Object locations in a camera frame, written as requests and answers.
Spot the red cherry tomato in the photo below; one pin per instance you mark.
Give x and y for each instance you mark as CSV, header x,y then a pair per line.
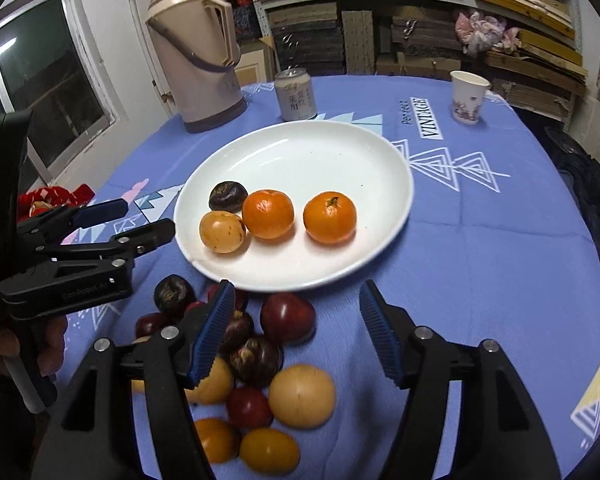
x,y
195,306
241,300
150,325

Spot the metal storage shelf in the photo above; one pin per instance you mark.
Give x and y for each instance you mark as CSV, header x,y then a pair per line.
x,y
267,25

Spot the blue printed tablecloth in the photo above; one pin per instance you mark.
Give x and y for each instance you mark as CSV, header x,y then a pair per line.
x,y
480,260

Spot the dark water chestnut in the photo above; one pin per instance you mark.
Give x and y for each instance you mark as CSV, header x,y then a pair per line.
x,y
240,332
256,360
227,196
172,294

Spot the red bag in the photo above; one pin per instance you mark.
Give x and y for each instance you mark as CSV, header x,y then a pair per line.
x,y
80,194

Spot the person's left forearm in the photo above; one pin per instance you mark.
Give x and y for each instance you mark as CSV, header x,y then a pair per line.
x,y
0,425

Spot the dark red tomato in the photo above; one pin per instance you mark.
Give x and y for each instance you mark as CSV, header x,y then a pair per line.
x,y
248,406

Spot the pink crumpled cloth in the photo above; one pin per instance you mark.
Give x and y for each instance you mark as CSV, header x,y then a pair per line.
x,y
482,30

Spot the tan round fruit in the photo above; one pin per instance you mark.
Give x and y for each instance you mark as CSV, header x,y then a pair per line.
x,y
301,396
137,386
222,232
220,385

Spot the white paper cup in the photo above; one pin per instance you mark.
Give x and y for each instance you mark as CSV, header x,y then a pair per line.
x,y
467,97

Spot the stacks of flat boxes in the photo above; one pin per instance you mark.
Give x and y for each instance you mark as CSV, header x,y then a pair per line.
x,y
405,40

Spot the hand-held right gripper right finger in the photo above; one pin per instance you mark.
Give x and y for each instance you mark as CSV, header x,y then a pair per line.
x,y
380,335

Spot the dark red plum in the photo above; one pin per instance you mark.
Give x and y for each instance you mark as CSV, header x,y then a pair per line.
x,y
287,318

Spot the orange mandarin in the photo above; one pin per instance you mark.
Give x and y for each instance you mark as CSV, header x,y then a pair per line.
x,y
329,217
268,213

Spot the white wall conduit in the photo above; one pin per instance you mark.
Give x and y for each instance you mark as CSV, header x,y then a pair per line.
x,y
137,35

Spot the beige thermos jug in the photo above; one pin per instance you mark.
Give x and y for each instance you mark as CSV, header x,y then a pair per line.
x,y
200,80

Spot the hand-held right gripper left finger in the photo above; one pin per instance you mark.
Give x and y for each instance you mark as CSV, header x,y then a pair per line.
x,y
212,332

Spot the orange yellow tomato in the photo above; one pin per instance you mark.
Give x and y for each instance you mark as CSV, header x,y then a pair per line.
x,y
216,440

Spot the window with grey frame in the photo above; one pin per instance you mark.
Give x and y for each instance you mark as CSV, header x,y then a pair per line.
x,y
45,85

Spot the person's left hand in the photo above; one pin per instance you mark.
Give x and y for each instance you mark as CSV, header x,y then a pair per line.
x,y
54,345

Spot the white drink can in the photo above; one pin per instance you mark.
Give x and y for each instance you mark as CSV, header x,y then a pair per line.
x,y
295,97

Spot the dark cloth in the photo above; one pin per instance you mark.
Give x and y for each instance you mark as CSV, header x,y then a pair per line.
x,y
590,185

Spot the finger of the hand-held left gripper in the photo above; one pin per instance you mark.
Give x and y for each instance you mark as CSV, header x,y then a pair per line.
x,y
100,210
150,235

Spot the white round plate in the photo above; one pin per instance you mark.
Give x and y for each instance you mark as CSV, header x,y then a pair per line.
x,y
305,160

